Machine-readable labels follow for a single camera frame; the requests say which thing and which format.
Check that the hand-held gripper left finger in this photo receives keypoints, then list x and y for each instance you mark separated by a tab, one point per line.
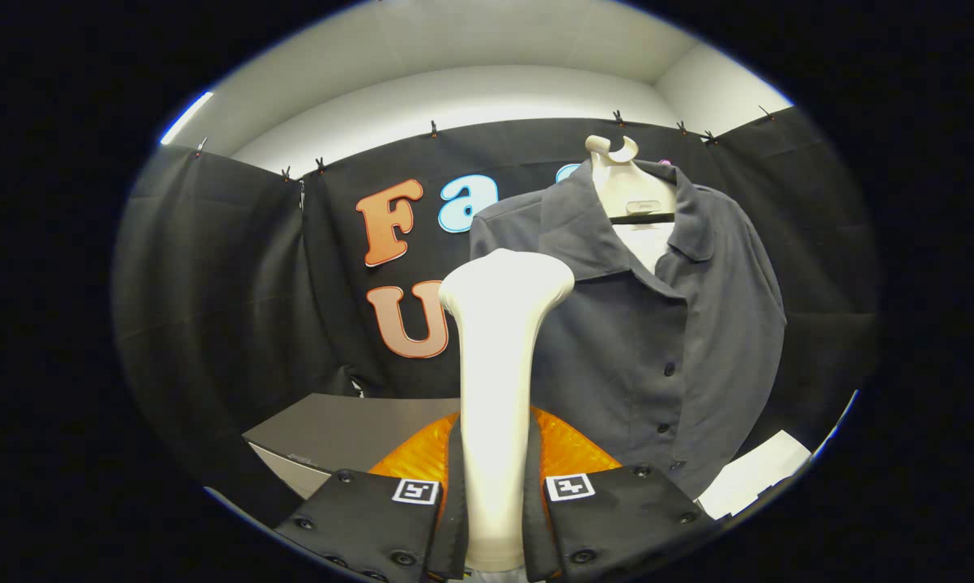
456	502

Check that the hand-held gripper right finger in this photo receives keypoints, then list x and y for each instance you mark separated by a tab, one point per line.
533	502

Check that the white garment steamer head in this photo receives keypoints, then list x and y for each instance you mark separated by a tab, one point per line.
495	364

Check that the dark grey button shirt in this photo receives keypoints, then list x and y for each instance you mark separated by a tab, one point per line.
697	340

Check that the grey drawer cabinet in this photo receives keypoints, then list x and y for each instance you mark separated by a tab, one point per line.
357	429

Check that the white paper sheet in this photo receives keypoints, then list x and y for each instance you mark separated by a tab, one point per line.
754	474

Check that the black backdrop cloth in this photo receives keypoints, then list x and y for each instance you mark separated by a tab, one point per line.
227	283

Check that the white hanger form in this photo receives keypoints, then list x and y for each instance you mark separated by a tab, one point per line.
628	190

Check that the row of black clips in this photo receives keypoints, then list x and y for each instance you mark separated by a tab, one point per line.
434	128

